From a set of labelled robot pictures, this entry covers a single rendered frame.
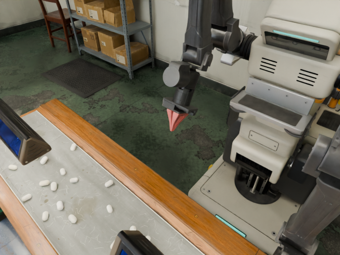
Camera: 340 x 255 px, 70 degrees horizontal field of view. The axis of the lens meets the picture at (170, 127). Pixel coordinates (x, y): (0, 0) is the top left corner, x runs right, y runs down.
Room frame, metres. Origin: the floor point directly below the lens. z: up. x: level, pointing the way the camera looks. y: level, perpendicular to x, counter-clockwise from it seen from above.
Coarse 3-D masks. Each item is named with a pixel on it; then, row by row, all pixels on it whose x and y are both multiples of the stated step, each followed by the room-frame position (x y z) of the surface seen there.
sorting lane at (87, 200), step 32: (32, 128) 0.90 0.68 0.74; (0, 160) 0.69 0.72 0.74; (64, 160) 0.69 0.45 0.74; (32, 192) 0.53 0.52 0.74; (64, 192) 0.53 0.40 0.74; (96, 192) 0.53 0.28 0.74; (128, 192) 0.53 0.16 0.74; (64, 224) 0.41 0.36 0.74; (96, 224) 0.41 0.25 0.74; (128, 224) 0.41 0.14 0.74; (160, 224) 0.41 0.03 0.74
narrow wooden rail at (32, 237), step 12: (0, 180) 0.57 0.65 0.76; (0, 192) 0.52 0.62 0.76; (12, 192) 0.52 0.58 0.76; (0, 204) 0.47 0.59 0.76; (12, 204) 0.47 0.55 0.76; (12, 216) 0.42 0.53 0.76; (24, 216) 0.42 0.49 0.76; (24, 228) 0.38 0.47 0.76; (36, 228) 0.38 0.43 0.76; (24, 240) 0.34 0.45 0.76; (36, 240) 0.34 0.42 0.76; (48, 240) 0.34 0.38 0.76; (36, 252) 0.30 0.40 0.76; (48, 252) 0.30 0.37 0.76
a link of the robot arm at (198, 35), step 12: (192, 0) 0.67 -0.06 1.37; (204, 0) 0.66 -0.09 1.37; (192, 12) 0.67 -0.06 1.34; (204, 12) 0.67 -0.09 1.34; (192, 24) 0.67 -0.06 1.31; (204, 24) 0.67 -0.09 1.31; (192, 36) 0.67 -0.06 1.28; (204, 36) 0.66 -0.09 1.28; (192, 48) 0.68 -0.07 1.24; (204, 48) 0.66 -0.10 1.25; (192, 60) 0.67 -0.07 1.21
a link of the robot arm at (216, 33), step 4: (212, 28) 0.78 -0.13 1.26; (216, 28) 0.77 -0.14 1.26; (220, 28) 0.77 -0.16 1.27; (224, 28) 0.76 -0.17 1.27; (212, 32) 0.77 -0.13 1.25; (216, 32) 0.76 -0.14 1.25; (220, 32) 0.76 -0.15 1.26; (224, 32) 0.75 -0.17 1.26; (212, 36) 0.76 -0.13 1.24; (216, 36) 0.76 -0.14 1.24; (220, 36) 0.75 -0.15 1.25; (224, 36) 0.74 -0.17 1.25; (212, 40) 0.76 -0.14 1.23; (216, 40) 0.75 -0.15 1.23; (220, 40) 0.75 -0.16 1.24; (212, 44) 0.77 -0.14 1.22; (216, 44) 0.76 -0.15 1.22; (220, 44) 0.75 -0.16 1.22; (212, 48) 0.79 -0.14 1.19; (220, 48) 0.76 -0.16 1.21; (224, 52) 0.76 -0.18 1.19
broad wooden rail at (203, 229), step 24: (72, 120) 0.93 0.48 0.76; (96, 144) 0.76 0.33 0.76; (120, 168) 0.63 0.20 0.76; (144, 168) 0.63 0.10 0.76; (144, 192) 0.52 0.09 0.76; (168, 192) 0.52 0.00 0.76; (168, 216) 0.43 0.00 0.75; (192, 216) 0.42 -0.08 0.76; (192, 240) 0.35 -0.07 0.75; (216, 240) 0.34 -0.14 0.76; (240, 240) 0.34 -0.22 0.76
